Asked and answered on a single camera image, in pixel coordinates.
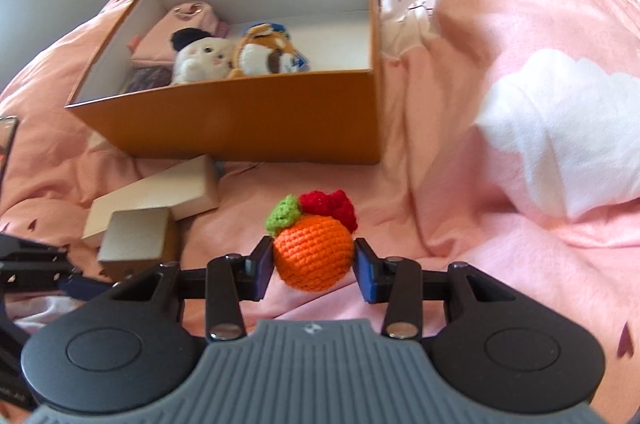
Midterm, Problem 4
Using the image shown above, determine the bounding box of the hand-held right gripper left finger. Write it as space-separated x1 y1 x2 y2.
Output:
112 235 275 343

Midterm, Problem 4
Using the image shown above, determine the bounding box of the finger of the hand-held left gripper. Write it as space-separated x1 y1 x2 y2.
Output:
0 234 74 266
0 270 115 306

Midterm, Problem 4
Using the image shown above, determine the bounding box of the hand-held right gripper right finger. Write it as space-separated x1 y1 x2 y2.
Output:
352 236 507 341

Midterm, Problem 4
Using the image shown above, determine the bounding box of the crocheted orange toy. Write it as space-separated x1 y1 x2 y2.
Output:
265 190 359 293

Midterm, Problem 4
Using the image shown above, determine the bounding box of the orange cardboard box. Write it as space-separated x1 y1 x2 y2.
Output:
65 0 386 166

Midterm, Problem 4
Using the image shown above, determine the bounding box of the dark picture card pack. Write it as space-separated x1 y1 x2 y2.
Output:
122 64 174 94

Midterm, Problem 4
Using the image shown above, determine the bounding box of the tiger plush toy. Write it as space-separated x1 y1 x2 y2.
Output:
227 22 312 80

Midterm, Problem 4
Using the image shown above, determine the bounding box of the white plush toy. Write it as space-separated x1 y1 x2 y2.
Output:
170 27 237 85

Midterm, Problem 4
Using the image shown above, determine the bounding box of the pink pouch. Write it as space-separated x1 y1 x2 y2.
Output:
127 1 234 68

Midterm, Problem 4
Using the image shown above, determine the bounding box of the small beige box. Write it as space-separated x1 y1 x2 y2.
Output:
97 207 181 283

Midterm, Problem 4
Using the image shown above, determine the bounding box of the long beige box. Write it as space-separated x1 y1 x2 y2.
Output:
81 154 221 250

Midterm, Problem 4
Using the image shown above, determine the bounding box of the pink printed blanket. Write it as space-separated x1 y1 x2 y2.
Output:
0 0 640 424

